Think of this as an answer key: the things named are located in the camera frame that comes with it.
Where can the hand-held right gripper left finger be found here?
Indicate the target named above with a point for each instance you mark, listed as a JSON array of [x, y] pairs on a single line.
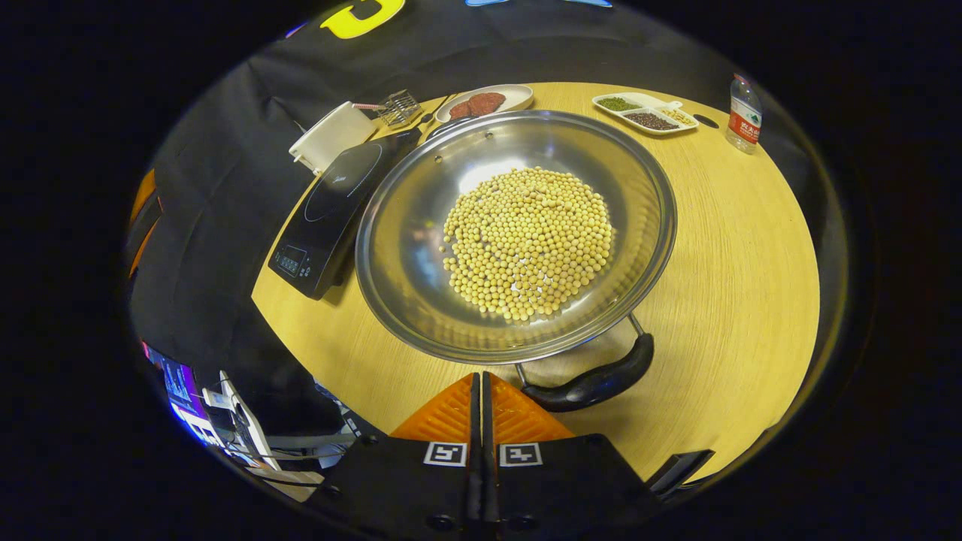
[[406, 488]]

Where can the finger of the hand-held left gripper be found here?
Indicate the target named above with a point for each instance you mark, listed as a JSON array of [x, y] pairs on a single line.
[[144, 225]]

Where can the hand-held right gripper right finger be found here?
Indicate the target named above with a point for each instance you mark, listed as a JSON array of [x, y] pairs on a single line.
[[556, 488]]

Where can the black induction cooktop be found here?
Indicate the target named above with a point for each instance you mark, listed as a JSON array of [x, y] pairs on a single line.
[[338, 195]]

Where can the stainless steel pot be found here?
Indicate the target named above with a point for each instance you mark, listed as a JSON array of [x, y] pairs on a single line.
[[406, 225]]

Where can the computer monitor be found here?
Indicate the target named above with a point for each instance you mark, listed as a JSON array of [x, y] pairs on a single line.
[[179, 387]]

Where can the white toaster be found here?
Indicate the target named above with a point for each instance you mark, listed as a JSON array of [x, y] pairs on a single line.
[[331, 135]]

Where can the pile of soybeans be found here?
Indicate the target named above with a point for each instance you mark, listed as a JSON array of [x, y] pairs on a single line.
[[526, 240]]

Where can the pink striped straw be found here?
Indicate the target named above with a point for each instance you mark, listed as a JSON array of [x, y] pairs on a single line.
[[367, 107]]

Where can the heap of dark red beans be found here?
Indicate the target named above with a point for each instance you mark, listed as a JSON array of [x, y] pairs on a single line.
[[651, 120]]

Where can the heap of green beans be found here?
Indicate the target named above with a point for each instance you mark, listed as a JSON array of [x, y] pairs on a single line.
[[618, 104]]

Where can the white divided dish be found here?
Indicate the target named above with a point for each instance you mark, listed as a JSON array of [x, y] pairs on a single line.
[[639, 105]]

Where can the heap of pale yellow beans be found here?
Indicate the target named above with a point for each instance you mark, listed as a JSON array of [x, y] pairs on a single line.
[[679, 116]]

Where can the white round plate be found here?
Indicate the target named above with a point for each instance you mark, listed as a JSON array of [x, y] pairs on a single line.
[[515, 96]]

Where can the small black round disc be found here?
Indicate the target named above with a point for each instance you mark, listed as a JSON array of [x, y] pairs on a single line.
[[706, 121]]

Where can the clear plastic water bottle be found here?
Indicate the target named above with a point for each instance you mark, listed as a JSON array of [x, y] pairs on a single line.
[[744, 120]]

